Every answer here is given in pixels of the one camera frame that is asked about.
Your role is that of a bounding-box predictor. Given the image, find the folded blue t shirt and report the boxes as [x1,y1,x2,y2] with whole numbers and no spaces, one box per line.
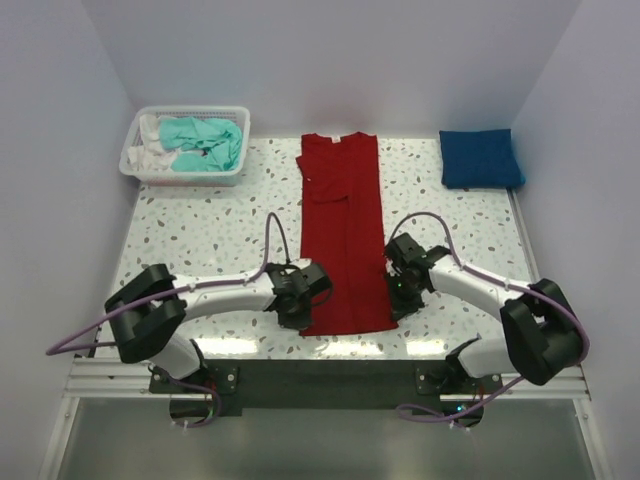
[439,129,526,189]

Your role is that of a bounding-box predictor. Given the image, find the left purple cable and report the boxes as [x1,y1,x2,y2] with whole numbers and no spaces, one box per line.
[45,213,296,431]

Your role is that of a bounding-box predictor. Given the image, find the red t shirt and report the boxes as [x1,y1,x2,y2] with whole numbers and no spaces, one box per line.
[296,132,397,337]

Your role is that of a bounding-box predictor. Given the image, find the teal t shirt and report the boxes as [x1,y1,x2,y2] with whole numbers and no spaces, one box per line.
[159,117,243,173]

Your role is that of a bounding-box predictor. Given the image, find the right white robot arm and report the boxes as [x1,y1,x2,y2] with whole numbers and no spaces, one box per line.
[385,233,589,385]

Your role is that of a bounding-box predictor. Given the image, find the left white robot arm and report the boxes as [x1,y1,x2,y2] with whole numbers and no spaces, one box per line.
[104,259,333,381]

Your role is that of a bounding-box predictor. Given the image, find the white t shirt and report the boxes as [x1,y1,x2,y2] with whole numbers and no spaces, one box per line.
[127,114,181,171]

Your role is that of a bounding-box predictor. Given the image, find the white plastic laundry basket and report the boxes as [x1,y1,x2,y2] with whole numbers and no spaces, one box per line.
[119,105,250,186]

